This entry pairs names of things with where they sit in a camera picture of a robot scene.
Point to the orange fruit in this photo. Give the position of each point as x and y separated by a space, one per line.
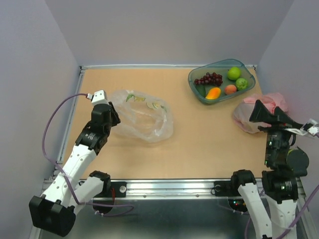
213 93

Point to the red grape bunch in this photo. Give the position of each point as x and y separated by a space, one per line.
210 79

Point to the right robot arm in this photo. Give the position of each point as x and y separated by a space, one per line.
285 164

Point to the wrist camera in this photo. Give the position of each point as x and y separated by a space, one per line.
99 97
310 128

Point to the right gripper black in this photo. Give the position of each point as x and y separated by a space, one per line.
282 120

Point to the aluminium front rail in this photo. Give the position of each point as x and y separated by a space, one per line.
168 189

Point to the small peach fruit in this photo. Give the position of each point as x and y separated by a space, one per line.
230 89

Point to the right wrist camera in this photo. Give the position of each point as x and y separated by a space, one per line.
310 128

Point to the dark green fruit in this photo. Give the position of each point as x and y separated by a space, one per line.
201 90

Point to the teal plastic container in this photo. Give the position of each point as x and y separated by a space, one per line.
220 67

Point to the green apple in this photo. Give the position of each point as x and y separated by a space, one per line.
234 73

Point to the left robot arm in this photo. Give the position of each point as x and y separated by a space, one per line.
56 209

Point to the pink plastic bag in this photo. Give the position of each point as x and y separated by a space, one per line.
243 111

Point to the clear plastic bag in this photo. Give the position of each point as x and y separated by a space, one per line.
139 121

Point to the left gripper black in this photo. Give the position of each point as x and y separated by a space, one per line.
116 119

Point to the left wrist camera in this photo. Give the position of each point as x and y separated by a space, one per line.
99 97

